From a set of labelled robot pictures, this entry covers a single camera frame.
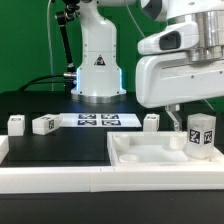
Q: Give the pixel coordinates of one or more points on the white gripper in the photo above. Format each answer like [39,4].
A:
[167,80]

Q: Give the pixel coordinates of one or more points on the white square tabletop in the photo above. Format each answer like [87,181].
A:
[153,149]

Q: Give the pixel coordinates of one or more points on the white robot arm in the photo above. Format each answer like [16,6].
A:
[194,28]

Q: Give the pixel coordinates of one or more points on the white sheet with tags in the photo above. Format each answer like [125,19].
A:
[99,120]

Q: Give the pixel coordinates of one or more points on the white obstacle fence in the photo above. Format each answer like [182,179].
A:
[110,178]

